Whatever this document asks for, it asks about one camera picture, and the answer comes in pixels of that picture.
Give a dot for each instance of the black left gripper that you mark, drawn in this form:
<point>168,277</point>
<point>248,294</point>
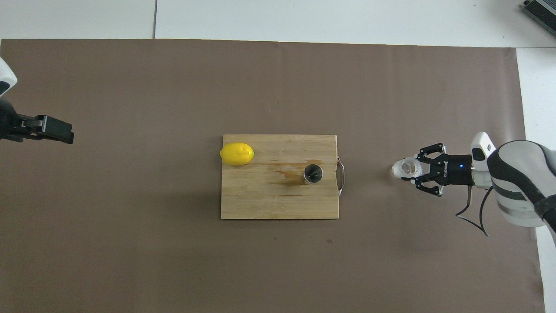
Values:
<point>8,124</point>

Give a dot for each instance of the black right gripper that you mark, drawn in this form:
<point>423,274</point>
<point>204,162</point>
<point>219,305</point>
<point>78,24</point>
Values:
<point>456,170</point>

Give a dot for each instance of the small clear cup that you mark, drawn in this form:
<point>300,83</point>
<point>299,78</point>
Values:
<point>402,168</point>

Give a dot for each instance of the steel double jigger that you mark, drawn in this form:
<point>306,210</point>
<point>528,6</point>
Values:
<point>312,174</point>

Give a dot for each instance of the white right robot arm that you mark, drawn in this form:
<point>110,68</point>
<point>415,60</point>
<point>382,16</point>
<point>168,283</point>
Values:
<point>521,174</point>

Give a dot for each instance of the wooden cutting board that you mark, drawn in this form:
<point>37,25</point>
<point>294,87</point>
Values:
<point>269,200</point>

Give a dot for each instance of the brown paper table mat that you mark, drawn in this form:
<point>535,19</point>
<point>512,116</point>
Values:
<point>173,261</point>

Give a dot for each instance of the yellow lemon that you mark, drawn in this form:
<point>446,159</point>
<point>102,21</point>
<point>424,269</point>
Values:
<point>236,154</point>

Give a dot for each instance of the grey ribbed metal device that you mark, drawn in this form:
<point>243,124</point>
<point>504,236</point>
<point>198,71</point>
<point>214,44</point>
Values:
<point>543,13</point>

